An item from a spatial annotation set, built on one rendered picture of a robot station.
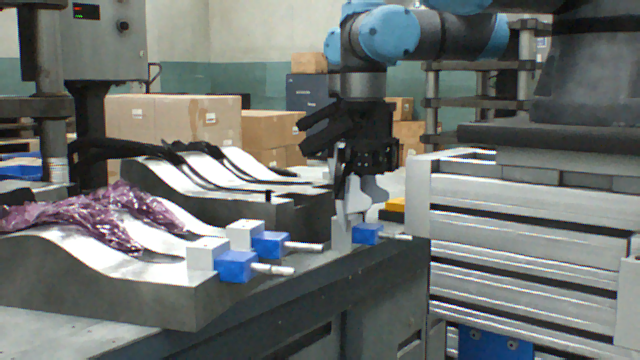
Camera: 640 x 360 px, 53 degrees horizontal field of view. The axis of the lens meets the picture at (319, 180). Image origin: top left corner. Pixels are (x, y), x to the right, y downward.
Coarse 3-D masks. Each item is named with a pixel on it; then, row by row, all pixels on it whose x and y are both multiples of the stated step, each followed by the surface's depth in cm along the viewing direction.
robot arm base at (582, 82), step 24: (552, 24) 65; (576, 24) 61; (600, 24) 59; (624, 24) 59; (552, 48) 65; (576, 48) 61; (600, 48) 60; (624, 48) 59; (552, 72) 65; (576, 72) 61; (600, 72) 59; (624, 72) 58; (552, 96) 62; (576, 96) 60; (600, 96) 59; (624, 96) 58; (552, 120) 62; (576, 120) 60; (600, 120) 59; (624, 120) 58
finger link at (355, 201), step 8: (352, 176) 103; (352, 184) 103; (360, 184) 103; (352, 192) 103; (360, 192) 103; (336, 200) 103; (344, 200) 103; (352, 200) 103; (360, 200) 102; (368, 200) 102; (336, 208) 104; (344, 208) 103; (352, 208) 103; (360, 208) 102; (368, 208) 102; (344, 216) 103; (344, 224) 104
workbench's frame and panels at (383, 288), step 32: (352, 256) 107; (384, 256) 116; (416, 256) 137; (288, 288) 93; (320, 288) 108; (352, 288) 117; (384, 288) 127; (416, 288) 141; (224, 320) 83; (256, 320) 96; (288, 320) 102; (320, 320) 109; (352, 320) 118; (384, 320) 130; (416, 320) 143; (128, 352) 71; (160, 352) 74; (192, 352) 85; (224, 352) 90; (256, 352) 96; (288, 352) 107; (320, 352) 113; (352, 352) 119; (384, 352) 132; (416, 352) 144
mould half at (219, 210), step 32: (128, 160) 119; (160, 160) 120; (192, 160) 125; (256, 160) 136; (160, 192) 115; (192, 192) 113; (288, 192) 110; (320, 192) 110; (224, 224) 107; (288, 224) 103; (320, 224) 110
